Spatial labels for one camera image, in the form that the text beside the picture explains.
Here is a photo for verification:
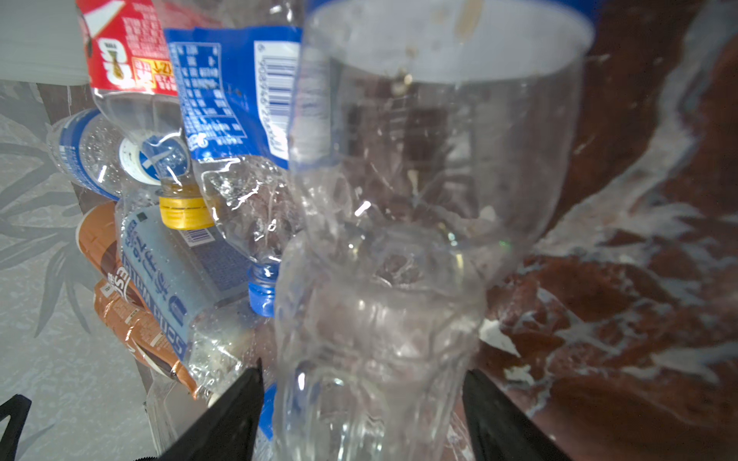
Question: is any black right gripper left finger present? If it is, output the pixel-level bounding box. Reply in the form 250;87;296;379
159;361;264;461

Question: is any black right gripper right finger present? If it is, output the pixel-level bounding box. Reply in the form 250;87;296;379
462;369;571;461

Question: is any clear square bottle white cap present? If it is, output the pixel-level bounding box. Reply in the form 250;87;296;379
145;375;208;456

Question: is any crushed clear bottle white cap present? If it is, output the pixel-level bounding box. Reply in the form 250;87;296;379
273;230;484;460

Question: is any Pepsi bottle blue cap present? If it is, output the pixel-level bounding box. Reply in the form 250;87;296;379
288;1;602;286

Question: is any white plastic trash bin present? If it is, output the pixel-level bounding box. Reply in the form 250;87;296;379
0;0;88;86

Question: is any water bottle blue cap lower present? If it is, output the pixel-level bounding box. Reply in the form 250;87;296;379
252;384;277;461

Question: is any brown Nescafe bottle lower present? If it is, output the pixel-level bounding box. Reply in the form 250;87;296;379
94;280;197;395

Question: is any brown nescafe bottle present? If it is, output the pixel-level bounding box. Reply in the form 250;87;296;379
94;280;197;395
76;202;145;307

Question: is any soda water bottle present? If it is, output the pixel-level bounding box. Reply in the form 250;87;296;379
120;206;264;396

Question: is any brown Nescafe bottle upper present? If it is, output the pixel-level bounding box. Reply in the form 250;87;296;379
76;202;145;307

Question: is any small water bottle white cap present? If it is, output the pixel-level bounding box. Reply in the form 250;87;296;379
47;109;161;201

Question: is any clear bottle blue label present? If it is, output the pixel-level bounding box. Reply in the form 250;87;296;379
156;1;304;317

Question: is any clear bottle red label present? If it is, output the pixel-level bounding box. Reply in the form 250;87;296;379
76;1;213;231

